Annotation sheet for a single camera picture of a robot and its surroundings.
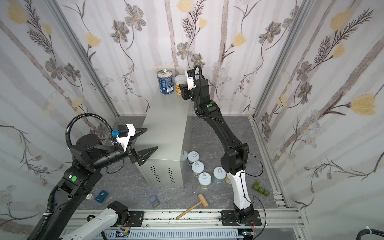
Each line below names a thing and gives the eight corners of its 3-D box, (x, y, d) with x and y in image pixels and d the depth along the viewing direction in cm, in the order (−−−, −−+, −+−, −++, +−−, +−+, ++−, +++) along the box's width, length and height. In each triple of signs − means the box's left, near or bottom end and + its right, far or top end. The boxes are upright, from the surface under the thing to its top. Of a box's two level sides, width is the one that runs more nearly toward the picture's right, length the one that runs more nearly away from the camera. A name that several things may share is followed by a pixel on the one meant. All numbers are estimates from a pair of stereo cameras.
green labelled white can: (198, 188, 85) (198, 185, 81) (198, 175, 90) (198, 172, 86) (211, 188, 86) (212, 185, 81) (210, 176, 90) (211, 172, 86)
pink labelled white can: (191, 176, 90) (191, 173, 86) (191, 165, 95) (191, 161, 91) (203, 176, 90) (204, 173, 86) (203, 165, 95) (204, 161, 91)
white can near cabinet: (191, 167, 94) (191, 162, 89) (185, 158, 98) (185, 153, 93) (200, 161, 97) (201, 157, 92) (194, 153, 101) (194, 148, 96)
